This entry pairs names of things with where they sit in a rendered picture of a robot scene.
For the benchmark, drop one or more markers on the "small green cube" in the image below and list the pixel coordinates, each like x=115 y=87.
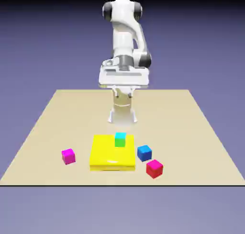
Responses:
x=120 y=141

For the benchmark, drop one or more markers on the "small blue cube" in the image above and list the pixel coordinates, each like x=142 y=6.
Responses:
x=144 y=153

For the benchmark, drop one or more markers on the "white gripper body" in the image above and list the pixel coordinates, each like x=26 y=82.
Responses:
x=124 y=79

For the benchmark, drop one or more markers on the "small red cube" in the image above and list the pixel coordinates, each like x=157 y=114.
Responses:
x=154 y=169

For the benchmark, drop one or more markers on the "large yellow box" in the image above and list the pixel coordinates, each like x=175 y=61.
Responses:
x=112 y=155

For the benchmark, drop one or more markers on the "small magenta cube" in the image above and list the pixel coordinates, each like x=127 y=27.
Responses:
x=68 y=156

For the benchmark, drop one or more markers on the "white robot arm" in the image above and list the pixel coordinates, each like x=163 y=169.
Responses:
x=122 y=27

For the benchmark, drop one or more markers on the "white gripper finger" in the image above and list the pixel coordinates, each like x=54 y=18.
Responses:
x=116 y=91
x=131 y=92

